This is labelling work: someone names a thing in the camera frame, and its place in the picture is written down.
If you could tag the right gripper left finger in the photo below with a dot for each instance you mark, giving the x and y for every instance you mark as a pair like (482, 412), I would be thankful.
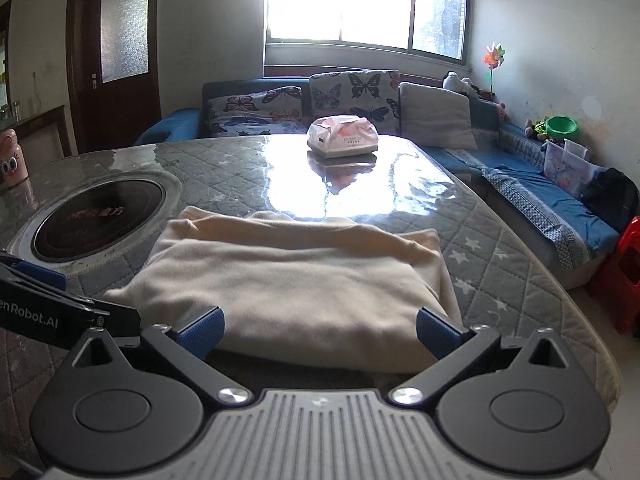
(202, 334)

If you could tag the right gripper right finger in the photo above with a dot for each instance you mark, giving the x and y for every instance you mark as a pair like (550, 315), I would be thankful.
(439, 334)

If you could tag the cream sweatshirt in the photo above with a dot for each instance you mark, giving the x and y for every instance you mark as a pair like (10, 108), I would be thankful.
(333, 293)

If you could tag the round induction hob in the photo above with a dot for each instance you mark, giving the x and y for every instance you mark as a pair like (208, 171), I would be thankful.
(96, 219)

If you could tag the pink cartoon thermos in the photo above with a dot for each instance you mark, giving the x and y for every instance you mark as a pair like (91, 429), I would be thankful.
(13, 166)

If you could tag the blue corner sofa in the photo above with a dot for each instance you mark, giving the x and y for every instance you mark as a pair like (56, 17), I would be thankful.
(541, 190)

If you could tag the red plastic stool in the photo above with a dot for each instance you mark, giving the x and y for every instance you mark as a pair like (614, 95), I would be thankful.
(618, 283)

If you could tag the clear plastic storage box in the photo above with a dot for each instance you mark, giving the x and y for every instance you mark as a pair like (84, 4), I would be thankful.
(567, 170)

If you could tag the plain grey cushion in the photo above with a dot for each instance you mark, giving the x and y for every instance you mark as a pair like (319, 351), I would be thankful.
(435, 117)

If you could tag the black bag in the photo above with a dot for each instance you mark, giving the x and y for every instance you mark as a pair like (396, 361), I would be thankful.
(613, 197)

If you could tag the pink tissue pack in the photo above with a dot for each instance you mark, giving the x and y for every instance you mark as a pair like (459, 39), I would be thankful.
(342, 135)

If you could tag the butterfly cushion left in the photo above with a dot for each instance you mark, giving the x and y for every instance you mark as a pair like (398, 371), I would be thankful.
(274, 111)

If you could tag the butterfly cushion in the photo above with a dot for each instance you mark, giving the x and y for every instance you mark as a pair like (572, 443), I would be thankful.
(372, 94)
(274, 111)

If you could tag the green plastic bowl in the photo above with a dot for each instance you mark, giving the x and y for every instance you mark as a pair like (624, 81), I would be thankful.
(561, 128)

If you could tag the butterfly cushion right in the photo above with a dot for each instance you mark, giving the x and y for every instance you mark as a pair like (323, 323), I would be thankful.
(372, 94)

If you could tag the plush toy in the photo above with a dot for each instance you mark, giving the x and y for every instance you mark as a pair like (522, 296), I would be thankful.
(453, 82)

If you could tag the dark wooden door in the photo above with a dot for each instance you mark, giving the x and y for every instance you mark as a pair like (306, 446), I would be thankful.
(111, 59)

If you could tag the window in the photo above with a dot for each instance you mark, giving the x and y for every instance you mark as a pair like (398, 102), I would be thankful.
(425, 27)

